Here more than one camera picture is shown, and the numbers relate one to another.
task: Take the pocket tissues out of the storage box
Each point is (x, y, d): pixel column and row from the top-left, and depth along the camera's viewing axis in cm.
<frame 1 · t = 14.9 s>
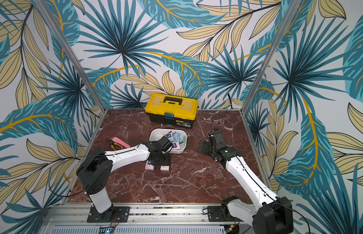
left hand: (165, 164, 88), fingers open
right hand: (205, 147, 82), fingers open
yellow black toolbox: (172, 110, 101), point 16 cm above the table
white plastic storage box: (155, 132, 102), point 5 cm above the table
pink Tempo tissue pack: (149, 166, 89), point 3 cm above the table
pink Tempo tissue pack 2: (164, 168, 88), point 4 cm above the table
pink Tempo tissue pack 3: (176, 146, 92), point 8 cm above the table
blue elephant tissue pack: (176, 137, 100), point 5 cm above the table
green white tissue pack: (181, 138, 99), point 5 cm above the table

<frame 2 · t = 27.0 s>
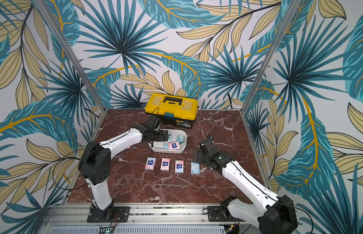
left hand: (161, 138, 92), fingers open
right hand: (202, 155, 82), fingers open
teal cartoon tissue pack: (166, 143, 99), point 4 cm above the table
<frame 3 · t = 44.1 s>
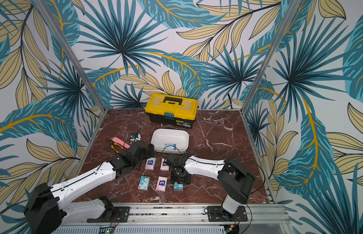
left hand: (146, 149, 82), fingers open
right hand: (175, 182, 83), fingers open
green white tissue pack: (179, 187, 81), point 3 cm above the table
teal cartoon tissue pack: (144, 183, 83), point 2 cm above the table
yellow handled pliers: (112, 146, 99), on the table
pink Tempo pack in box: (161, 183, 83), point 3 cm above the table
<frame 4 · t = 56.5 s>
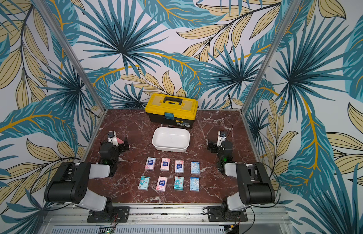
left hand: (118, 139, 92), fingers open
right hand: (217, 139, 93), fingers open
small blue tissue pack: (194, 184, 83), point 3 cm above the table
